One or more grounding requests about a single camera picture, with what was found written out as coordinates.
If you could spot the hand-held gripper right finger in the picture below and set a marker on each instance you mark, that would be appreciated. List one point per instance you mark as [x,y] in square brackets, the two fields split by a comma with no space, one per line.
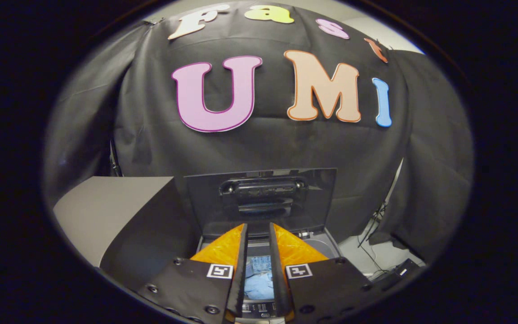
[276,270]

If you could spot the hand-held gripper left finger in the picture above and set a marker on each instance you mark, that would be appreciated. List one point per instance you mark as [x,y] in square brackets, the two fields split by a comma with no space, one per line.
[241,270]

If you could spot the blue cloth garment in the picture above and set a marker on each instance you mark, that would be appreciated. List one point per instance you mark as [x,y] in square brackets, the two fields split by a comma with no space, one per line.
[259,288]

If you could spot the grey washing machine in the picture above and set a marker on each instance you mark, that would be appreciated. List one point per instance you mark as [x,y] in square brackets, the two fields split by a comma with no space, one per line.
[326,245]

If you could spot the dark washing machine lid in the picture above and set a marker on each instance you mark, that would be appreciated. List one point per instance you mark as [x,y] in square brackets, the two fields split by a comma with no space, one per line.
[313,198]

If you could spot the black backdrop cloth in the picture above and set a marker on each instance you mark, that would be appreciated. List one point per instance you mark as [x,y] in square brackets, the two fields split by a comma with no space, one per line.
[263,144]

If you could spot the black and cream cabinet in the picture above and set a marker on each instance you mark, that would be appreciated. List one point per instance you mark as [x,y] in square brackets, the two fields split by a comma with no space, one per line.
[119,211]

